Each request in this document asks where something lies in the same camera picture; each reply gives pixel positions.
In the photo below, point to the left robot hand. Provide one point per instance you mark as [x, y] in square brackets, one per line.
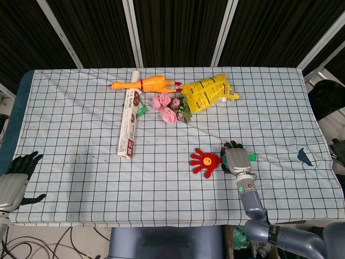
[12, 179]

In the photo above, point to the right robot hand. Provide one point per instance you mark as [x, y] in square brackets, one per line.
[237, 161]

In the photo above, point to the red hand clapper toy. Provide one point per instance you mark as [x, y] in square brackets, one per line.
[205, 162]

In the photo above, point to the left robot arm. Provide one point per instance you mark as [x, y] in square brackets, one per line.
[3, 224]

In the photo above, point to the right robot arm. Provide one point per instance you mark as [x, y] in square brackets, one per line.
[280, 229]

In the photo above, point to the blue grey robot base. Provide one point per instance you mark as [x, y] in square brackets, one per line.
[165, 242]

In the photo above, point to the checkered blue tablecloth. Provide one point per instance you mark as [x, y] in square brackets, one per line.
[172, 145]

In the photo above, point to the yellow snack bag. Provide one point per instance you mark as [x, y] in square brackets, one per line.
[207, 91]

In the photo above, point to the green plastic bag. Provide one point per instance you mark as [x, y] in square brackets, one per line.
[241, 238]

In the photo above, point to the pink artificial flower bouquet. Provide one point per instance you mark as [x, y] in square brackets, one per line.
[169, 108]

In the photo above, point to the small green packet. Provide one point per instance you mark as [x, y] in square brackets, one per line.
[142, 108]

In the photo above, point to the black bag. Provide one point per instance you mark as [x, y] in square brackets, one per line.
[327, 98]

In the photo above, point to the yellow rubber chicken toy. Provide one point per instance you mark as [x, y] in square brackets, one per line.
[151, 84]

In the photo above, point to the long white wrap box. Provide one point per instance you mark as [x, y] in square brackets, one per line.
[129, 118]

